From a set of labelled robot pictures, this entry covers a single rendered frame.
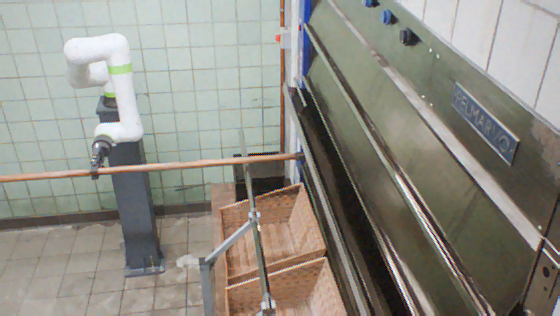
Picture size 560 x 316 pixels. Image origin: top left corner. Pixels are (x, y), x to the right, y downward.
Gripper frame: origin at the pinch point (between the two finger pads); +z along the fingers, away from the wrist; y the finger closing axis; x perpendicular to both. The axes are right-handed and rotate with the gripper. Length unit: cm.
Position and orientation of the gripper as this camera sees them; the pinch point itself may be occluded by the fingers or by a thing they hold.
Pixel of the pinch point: (95, 171)
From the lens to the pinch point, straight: 247.1
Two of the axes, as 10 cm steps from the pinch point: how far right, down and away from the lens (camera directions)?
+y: 0.0, 8.5, 5.3
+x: -9.9, 0.7, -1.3
